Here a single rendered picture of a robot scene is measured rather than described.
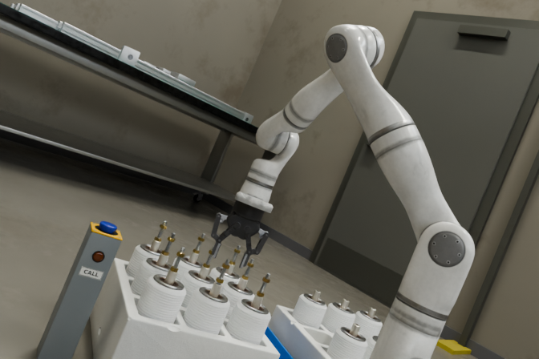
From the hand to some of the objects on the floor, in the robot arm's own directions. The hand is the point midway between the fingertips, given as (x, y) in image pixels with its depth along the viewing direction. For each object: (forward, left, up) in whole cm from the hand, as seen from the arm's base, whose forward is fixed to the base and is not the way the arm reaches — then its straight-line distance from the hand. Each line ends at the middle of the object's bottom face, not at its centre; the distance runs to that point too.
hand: (228, 257), depth 121 cm
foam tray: (+11, -5, -35) cm, 37 cm away
